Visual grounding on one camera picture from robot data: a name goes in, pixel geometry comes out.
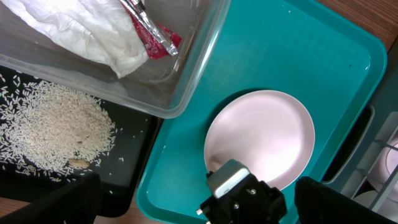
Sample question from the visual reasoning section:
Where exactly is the rice pile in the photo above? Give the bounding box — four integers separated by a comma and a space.
1, 74, 118, 182

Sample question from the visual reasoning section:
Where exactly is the pink plate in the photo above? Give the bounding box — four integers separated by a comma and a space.
204, 90, 315, 190

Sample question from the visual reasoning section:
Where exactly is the teal serving tray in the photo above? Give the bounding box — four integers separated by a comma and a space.
136, 1, 387, 223

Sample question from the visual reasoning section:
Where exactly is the grey dishwasher rack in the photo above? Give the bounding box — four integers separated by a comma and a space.
324, 43, 397, 213

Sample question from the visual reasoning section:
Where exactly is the white napkin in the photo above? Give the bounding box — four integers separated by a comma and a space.
2, 0, 149, 78

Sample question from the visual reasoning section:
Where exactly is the grey bowl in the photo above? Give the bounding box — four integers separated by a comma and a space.
353, 190, 398, 223

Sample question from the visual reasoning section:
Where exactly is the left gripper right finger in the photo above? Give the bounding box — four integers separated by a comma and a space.
294, 177, 395, 224

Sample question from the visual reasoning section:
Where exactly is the red snack wrapper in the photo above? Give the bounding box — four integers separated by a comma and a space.
119, 0, 182, 59

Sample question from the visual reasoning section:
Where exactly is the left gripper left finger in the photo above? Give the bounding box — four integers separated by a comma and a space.
1, 173, 101, 224

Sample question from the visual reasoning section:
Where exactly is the clear plastic bin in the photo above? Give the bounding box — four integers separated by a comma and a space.
1, 0, 229, 118

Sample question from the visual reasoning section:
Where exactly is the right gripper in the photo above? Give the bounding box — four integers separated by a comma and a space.
197, 174, 287, 224

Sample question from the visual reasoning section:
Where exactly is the black tray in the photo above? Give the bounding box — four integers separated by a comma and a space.
1, 67, 161, 217

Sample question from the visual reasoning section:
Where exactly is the pink bowl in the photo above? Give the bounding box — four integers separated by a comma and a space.
368, 146, 397, 191

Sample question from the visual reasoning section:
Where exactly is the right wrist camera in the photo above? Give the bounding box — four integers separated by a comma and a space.
207, 159, 251, 198

